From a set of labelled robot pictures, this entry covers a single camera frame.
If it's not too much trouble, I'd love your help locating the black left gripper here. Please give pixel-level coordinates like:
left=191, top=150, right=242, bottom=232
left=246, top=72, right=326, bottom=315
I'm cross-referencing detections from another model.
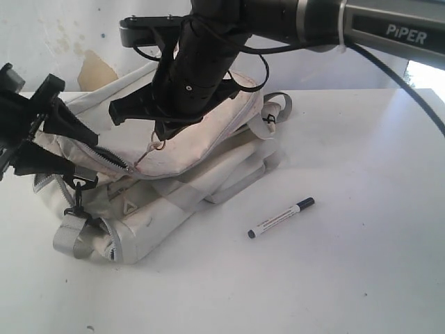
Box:
left=1, top=63, right=98, bottom=176

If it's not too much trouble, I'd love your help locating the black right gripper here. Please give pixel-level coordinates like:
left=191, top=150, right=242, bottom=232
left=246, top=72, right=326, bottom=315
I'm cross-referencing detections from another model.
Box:
left=108, top=79, right=241, bottom=141

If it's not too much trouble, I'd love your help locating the white zippered duffel bag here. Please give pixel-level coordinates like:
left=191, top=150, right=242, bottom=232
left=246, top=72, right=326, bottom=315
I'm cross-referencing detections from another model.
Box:
left=33, top=64, right=293, bottom=264

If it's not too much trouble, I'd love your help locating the white marker with black cap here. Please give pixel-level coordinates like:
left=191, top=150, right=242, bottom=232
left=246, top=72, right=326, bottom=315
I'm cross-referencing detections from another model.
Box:
left=248, top=197, right=315, bottom=239

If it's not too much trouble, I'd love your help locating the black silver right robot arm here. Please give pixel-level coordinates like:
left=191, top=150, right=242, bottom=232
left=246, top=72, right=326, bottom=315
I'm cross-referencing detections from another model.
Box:
left=109, top=1, right=444, bottom=141

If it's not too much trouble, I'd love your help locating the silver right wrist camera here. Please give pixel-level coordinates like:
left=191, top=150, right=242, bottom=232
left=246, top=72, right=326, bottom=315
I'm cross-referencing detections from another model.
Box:
left=119, top=15, right=184, bottom=49

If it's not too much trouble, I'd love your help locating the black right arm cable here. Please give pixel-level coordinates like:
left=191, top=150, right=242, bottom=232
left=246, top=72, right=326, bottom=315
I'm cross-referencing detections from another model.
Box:
left=131, top=20, right=445, bottom=136

